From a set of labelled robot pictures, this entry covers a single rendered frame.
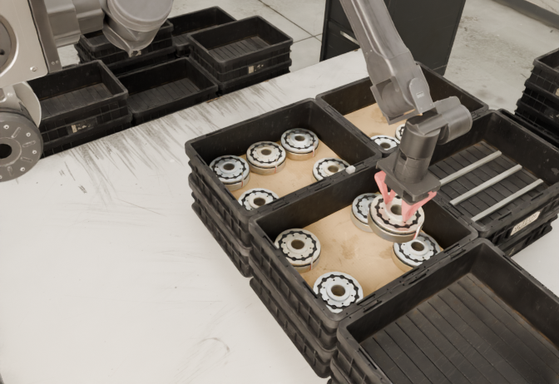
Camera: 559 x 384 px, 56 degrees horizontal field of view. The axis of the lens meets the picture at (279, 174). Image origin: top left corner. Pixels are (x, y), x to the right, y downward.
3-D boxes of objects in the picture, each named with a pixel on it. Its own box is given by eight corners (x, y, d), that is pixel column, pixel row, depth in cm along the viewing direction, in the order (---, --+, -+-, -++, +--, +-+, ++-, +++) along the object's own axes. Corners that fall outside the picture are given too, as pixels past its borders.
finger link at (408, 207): (401, 197, 103) (412, 160, 96) (427, 220, 98) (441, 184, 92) (374, 209, 100) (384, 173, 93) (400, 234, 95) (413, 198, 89)
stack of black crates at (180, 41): (183, 105, 275) (177, 46, 252) (157, 79, 293) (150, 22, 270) (247, 83, 293) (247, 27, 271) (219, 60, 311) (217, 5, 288)
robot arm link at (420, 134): (399, 116, 85) (425, 135, 82) (428, 104, 89) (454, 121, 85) (390, 149, 90) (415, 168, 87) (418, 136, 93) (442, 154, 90)
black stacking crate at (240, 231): (245, 253, 119) (244, 219, 112) (185, 178, 137) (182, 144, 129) (376, 190, 137) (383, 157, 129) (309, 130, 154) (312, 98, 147)
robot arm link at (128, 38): (71, -3, 69) (74, -23, 65) (142, -18, 74) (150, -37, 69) (99, 61, 70) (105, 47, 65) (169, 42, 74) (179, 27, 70)
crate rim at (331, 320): (331, 332, 95) (333, 324, 93) (244, 226, 113) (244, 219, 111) (478, 242, 112) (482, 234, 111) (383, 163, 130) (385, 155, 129)
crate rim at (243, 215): (244, 226, 113) (244, 219, 111) (182, 150, 131) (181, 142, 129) (383, 162, 130) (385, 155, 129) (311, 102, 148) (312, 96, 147)
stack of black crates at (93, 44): (109, 130, 257) (91, 47, 227) (86, 101, 275) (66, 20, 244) (182, 105, 275) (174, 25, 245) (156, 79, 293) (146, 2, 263)
